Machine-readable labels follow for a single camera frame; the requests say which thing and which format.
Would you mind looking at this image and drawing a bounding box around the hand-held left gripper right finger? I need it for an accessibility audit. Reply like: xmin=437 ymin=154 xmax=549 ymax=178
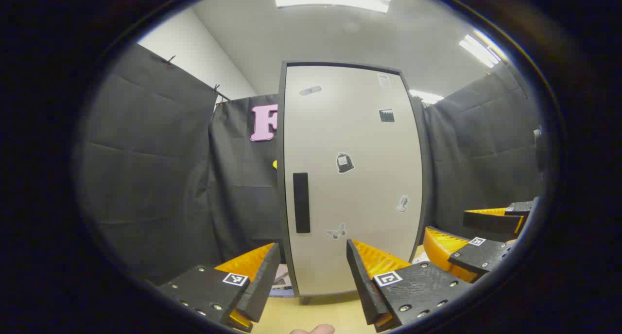
xmin=346 ymin=238 xmax=473 ymax=333

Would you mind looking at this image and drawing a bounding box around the black backdrop cloth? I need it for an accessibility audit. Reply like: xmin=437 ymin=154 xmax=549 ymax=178
xmin=78 ymin=43 xmax=545 ymax=286

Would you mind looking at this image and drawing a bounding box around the pink paper sheet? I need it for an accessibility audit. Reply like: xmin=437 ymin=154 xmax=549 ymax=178
xmin=270 ymin=264 xmax=294 ymax=297

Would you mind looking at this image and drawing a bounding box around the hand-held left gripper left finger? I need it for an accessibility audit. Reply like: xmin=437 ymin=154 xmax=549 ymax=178
xmin=156 ymin=243 xmax=281 ymax=334

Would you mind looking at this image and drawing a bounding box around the dark grey cabinet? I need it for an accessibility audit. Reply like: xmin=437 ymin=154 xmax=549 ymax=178
xmin=276 ymin=61 xmax=431 ymax=305

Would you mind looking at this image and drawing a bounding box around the beige cabinet door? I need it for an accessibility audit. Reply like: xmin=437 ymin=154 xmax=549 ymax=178
xmin=283 ymin=65 xmax=423 ymax=296

